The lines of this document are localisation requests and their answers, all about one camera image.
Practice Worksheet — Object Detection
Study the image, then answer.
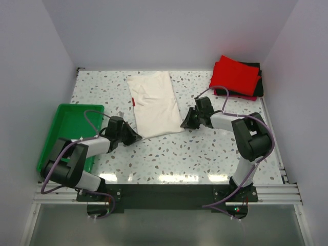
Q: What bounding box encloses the white t shirt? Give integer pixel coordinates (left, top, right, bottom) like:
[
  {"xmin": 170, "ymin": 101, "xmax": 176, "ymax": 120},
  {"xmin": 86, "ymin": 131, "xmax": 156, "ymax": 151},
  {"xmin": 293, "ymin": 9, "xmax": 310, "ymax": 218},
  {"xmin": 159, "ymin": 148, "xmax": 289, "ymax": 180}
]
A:
[{"xmin": 127, "ymin": 71, "xmax": 184, "ymax": 139}]

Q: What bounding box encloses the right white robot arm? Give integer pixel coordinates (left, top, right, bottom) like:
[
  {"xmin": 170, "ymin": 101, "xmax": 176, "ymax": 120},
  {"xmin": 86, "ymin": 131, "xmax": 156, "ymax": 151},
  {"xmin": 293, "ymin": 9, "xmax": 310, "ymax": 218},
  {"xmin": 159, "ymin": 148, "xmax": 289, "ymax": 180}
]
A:
[{"xmin": 181, "ymin": 97, "xmax": 275, "ymax": 201}]

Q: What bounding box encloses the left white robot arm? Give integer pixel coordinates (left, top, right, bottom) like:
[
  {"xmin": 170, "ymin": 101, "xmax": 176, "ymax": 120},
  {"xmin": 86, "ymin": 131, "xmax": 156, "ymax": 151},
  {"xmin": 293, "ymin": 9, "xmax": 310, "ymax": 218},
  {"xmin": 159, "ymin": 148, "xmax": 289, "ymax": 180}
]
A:
[{"xmin": 40, "ymin": 116, "xmax": 142, "ymax": 201}]

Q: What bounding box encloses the green plastic tray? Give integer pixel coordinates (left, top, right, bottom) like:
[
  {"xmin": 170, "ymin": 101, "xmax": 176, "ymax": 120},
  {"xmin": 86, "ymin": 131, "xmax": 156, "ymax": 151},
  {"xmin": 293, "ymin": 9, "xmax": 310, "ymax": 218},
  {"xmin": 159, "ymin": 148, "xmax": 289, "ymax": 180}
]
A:
[{"xmin": 36, "ymin": 104, "xmax": 105, "ymax": 172}]

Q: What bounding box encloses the red folded t shirt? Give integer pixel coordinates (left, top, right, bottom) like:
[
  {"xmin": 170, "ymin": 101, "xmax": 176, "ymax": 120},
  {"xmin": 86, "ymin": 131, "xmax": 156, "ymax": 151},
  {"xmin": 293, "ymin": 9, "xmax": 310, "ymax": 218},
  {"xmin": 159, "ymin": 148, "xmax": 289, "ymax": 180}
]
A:
[{"xmin": 210, "ymin": 55, "xmax": 260, "ymax": 96}]

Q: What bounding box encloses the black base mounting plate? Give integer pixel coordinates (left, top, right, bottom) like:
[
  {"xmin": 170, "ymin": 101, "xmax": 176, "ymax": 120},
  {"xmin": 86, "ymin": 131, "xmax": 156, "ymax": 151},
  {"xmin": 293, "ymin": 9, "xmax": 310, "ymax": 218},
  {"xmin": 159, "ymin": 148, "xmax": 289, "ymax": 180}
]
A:
[{"xmin": 76, "ymin": 184, "xmax": 259, "ymax": 219}]

